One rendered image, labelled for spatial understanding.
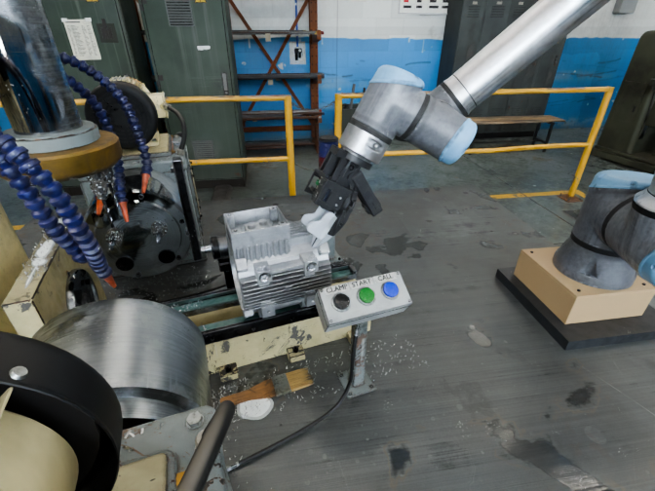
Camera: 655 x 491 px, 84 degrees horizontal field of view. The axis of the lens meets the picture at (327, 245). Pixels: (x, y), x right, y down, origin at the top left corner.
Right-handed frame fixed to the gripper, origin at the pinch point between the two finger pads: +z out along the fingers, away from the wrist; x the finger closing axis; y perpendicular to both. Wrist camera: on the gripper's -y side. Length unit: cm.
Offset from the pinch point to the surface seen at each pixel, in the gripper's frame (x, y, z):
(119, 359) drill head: 27.8, 32.9, 11.5
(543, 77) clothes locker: -368, -420, -219
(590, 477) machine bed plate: 48, -44, 8
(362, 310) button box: 18.9, -3.5, 2.6
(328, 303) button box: 16.6, 2.0, 4.1
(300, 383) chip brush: 11.3, -7.0, 29.0
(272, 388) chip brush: 10.4, -1.6, 32.0
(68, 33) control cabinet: -341, 105, 21
